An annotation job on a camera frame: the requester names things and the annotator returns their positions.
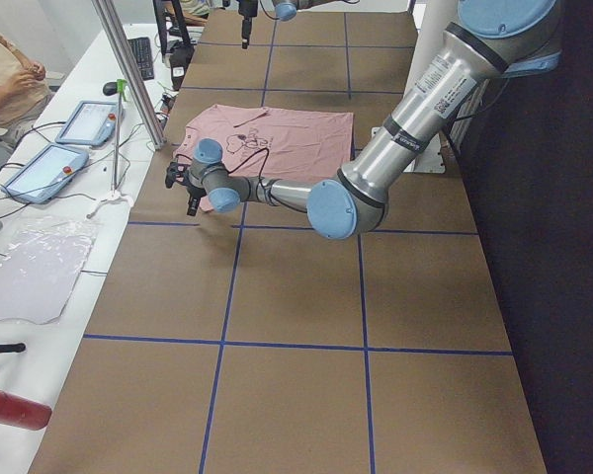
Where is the white tripod stand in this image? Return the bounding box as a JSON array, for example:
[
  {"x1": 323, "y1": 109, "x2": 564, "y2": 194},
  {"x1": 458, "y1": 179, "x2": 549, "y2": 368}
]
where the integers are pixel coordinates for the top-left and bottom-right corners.
[{"x1": 86, "y1": 79, "x2": 134, "y2": 219}]

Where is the lower teach pendant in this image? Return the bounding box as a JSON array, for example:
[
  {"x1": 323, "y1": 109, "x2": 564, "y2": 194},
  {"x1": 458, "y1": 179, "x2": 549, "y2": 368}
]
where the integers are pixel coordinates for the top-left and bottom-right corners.
[{"x1": 1, "y1": 143, "x2": 89, "y2": 204}]

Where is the teach pendant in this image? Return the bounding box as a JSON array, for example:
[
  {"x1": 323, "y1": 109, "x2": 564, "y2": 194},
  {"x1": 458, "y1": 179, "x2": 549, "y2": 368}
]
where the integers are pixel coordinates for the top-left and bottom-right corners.
[
  {"x1": 55, "y1": 101, "x2": 123, "y2": 146},
  {"x1": 1, "y1": 143, "x2": 89, "y2": 204}
]

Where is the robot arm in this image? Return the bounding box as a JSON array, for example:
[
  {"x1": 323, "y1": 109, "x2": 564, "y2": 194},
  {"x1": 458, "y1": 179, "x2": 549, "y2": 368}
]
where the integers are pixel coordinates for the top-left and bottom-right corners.
[
  {"x1": 237, "y1": 0, "x2": 333, "y2": 49},
  {"x1": 165, "y1": 1, "x2": 563, "y2": 239}
]

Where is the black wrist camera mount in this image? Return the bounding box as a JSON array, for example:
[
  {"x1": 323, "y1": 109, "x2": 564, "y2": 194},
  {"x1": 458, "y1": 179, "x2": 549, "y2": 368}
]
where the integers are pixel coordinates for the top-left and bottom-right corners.
[{"x1": 165, "y1": 161, "x2": 189, "y2": 189}]

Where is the clear plastic bag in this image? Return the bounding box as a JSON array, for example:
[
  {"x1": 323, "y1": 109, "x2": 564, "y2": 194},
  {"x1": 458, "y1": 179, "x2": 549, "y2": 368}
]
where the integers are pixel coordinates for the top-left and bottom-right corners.
[{"x1": 0, "y1": 216, "x2": 100, "y2": 325}]

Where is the black keyboard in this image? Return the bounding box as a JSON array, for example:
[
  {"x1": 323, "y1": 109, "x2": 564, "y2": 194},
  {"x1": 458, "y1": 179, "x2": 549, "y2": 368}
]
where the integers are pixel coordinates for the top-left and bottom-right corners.
[{"x1": 128, "y1": 37, "x2": 155, "y2": 80}]

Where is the black computer mouse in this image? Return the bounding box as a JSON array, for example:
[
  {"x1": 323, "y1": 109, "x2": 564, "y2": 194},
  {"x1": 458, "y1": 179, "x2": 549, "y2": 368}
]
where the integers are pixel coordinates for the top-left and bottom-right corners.
[{"x1": 102, "y1": 81, "x2": 119, "y2": 97}]

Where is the red cylinder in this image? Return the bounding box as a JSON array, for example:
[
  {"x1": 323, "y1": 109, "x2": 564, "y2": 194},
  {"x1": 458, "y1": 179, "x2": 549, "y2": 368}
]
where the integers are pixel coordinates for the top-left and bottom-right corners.
[{"x1": 0, "y1": 390, "x2": 52, "y2": 431}]

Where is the pink Snoopy t-shirt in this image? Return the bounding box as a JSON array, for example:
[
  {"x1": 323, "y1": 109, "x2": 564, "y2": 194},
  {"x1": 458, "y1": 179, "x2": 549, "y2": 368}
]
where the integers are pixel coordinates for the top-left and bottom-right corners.
[{"x1": 172, "y1": 104, "x2": 354, "y2": 184}]

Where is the upper teach pendant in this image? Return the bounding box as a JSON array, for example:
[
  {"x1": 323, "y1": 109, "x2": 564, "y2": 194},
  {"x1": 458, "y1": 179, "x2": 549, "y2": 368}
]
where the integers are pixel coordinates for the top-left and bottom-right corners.
[{"x1": 55, "y1": 101, "x2": 123, "y2": 146}]

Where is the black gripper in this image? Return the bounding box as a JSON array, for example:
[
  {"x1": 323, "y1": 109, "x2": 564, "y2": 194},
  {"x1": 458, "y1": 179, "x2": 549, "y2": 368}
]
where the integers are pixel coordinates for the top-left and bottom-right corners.
[
  {"x1": 180, "y1": 165, "x2": 208, "y2": 216},
  {"x1": 238, "y1": 0, "x2": 258, "y2": 49}
]

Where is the aluminium frame post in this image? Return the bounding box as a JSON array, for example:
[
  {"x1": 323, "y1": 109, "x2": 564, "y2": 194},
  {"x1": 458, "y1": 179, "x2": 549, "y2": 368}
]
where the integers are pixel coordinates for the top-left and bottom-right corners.
[{"x1": 91, "y1": 0, "x2": 165, "y2": 150}]

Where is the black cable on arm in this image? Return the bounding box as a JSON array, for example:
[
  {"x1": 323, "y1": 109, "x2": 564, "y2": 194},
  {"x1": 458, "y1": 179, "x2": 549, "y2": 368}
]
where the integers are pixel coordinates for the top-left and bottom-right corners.
[{"x1": 224, "y1": 146, "x2": 272, "y2": 198}]

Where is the seated person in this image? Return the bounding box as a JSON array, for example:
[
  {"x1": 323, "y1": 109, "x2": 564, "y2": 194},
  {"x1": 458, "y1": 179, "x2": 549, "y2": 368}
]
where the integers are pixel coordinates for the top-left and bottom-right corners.
[{"x1": 0, "y1": 35, "x2": 53, "y2": 148}]

